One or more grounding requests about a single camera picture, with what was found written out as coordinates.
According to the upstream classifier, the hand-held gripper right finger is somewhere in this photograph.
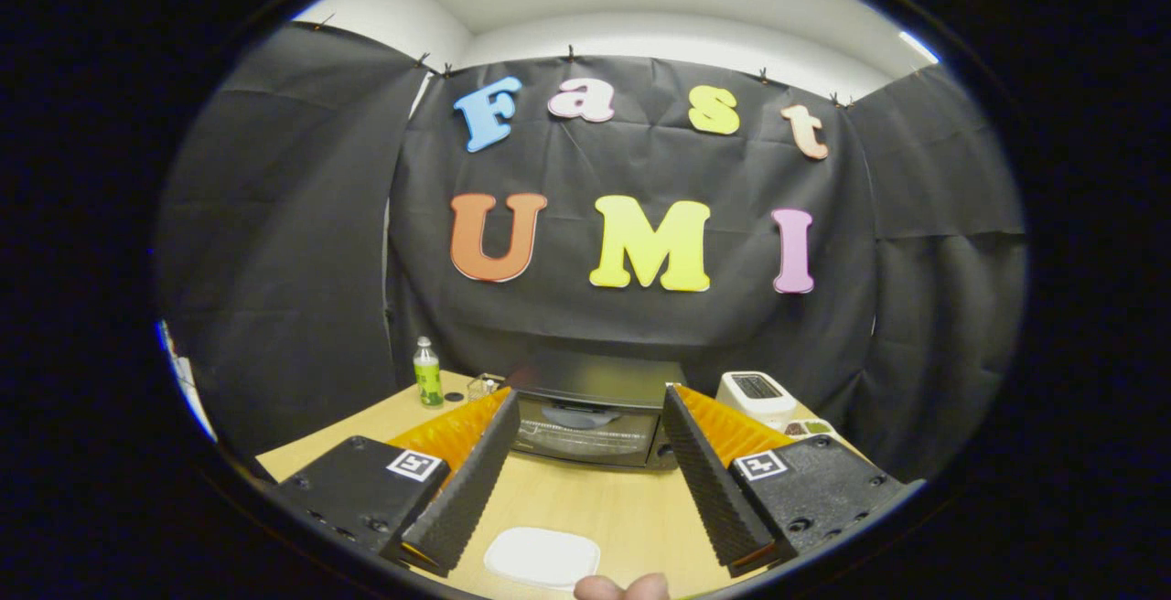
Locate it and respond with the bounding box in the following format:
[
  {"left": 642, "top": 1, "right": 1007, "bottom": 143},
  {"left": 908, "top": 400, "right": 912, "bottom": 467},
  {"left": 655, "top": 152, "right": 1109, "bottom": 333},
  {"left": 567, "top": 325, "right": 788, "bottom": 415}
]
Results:
[{"left": 661, "top": 382, "right": 920, "bottom": 578}]

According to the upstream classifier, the small ceiling light panel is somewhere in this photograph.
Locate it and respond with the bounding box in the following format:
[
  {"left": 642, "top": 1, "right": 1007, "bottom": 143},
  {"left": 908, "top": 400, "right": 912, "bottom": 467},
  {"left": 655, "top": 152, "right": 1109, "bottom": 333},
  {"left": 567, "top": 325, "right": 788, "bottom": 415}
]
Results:
[{"left": 898, "top": 30, "right": 940, "bottom": 66}]

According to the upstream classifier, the white plate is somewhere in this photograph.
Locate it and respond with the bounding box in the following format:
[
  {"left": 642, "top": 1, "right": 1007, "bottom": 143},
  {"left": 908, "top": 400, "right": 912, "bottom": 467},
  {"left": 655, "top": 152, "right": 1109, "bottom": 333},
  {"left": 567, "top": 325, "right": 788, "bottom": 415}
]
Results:
[{"left": 483, "top": 527, "right": 602, "bottom": 590}]

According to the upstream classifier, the green label plastic bottle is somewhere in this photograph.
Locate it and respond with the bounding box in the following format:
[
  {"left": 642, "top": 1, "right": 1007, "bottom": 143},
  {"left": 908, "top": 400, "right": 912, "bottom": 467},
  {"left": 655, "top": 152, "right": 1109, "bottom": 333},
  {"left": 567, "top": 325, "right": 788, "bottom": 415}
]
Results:
[{"left": 414, "top": 337, "right": 446, "bottom": 409}]

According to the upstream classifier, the black toaster oven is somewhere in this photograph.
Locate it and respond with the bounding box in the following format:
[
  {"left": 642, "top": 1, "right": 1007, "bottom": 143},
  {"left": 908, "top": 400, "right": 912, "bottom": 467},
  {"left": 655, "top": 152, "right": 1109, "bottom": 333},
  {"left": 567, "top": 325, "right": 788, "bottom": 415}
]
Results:
[{"left": 506, "top": 348, "right": 689, "bottom": 473}]

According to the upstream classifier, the white pop-up toaster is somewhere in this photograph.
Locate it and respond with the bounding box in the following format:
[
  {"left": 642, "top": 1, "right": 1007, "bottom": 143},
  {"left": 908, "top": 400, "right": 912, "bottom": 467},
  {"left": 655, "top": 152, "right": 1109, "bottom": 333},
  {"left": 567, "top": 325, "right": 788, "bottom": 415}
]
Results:
[{"left": 715, "top": 370, "right": 799, "bottom": 427}]

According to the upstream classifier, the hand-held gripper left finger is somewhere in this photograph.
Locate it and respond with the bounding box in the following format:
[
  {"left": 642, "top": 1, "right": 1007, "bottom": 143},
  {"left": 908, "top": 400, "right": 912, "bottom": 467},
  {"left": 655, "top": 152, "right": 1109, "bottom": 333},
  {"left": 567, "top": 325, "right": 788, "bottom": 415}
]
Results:
[{"left": 265, "top": 387, "right": 521, "bottom": 578}]

